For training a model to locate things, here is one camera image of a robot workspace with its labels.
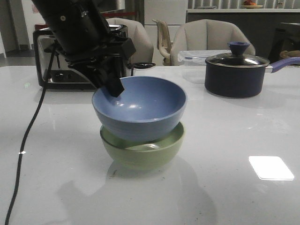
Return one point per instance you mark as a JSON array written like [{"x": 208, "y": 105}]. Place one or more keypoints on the fruit bowl on counter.
[{"x": 249, "y": 4}]

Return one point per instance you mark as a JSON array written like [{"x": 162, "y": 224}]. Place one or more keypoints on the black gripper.
[{"x": 98, "y": 59}]

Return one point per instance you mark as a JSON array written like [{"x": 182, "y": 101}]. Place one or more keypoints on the blue bowl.
[{"x": 148, "y": 108}]

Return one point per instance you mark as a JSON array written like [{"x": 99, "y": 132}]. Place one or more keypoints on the left beige armchair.
[{"x": 143, "y": 45}]

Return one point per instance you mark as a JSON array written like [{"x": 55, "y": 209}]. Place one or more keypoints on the beige armchair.
[
  {"x": 143, "y": 45},
  {"x": 205, "y": 34}
]

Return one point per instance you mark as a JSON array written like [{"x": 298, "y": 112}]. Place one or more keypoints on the dark blue saucepan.
[{"x": 241, "y": 81}]

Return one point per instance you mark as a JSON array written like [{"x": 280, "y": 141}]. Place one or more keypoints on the cream wooden chair back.
[{"x": 163, "y": 41}]

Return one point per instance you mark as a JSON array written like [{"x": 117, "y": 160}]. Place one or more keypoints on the green bowl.
[{"x": 143, "y": 155}]

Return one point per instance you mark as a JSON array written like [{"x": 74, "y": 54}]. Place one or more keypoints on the clear plastic storage container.
[{"x": 194, "y": 65}]

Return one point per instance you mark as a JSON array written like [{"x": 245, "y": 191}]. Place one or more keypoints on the black and chrome toaster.
[{"x": 61, "y": 77}]

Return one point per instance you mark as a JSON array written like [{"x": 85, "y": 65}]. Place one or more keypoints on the red trash bin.
[{"x": 40, "y": 26}]

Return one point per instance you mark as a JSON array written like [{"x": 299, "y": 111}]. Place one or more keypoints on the right beige armchair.
[{"x": 205, "y": 34}]

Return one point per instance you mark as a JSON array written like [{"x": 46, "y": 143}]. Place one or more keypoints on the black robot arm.
[{"x": 77, "y": 17}]

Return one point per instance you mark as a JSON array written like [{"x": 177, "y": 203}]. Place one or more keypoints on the white refrigerator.
[{"x": 173, "y": 12}]

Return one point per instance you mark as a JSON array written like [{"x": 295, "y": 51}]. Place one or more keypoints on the glass pot lid blue knob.
[{"x": 237, "y": 57}]

